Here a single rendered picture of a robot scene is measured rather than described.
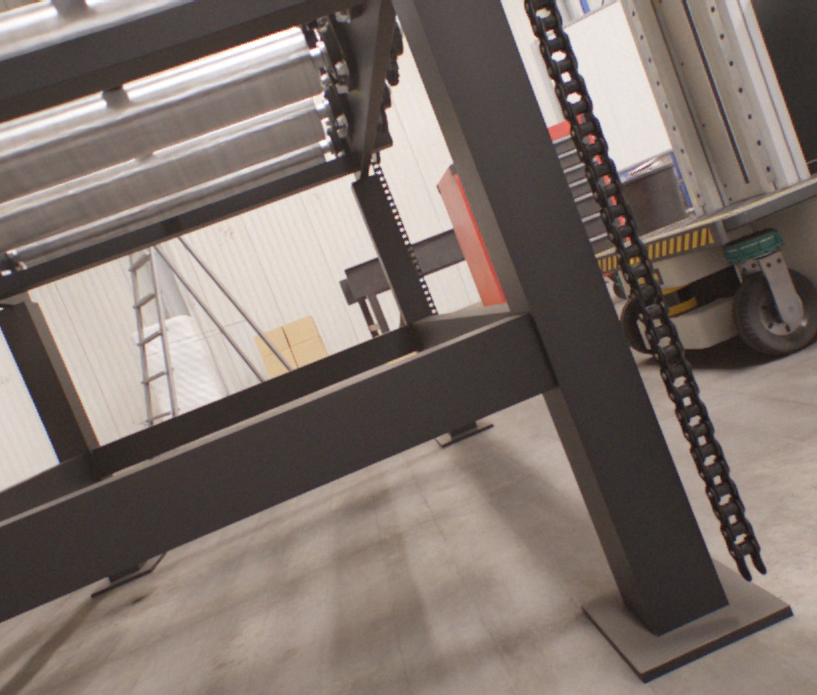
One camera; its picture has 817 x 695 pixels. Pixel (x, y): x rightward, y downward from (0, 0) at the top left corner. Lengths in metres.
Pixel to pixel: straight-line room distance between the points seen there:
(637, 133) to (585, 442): 5.22
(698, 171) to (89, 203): 1.47
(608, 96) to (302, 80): 4.71
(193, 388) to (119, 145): 8.09
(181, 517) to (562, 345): 0.38
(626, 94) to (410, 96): 6.55
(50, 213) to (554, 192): 1.19
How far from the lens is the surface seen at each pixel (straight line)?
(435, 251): 6.38
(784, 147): 1.78
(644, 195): 4.85
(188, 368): 9.32
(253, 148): 1.57
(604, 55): 5.92
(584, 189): 3.54
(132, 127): 1.30
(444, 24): 0.68
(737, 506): 0.69
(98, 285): 11.88
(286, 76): 1.28
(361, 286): 6.26
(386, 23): 1.00
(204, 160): 1.57
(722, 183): 2.00
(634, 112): 5.84
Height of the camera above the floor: 0.39
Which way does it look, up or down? 3 degrees down
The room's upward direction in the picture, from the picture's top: 22 degrees counter-clockwise
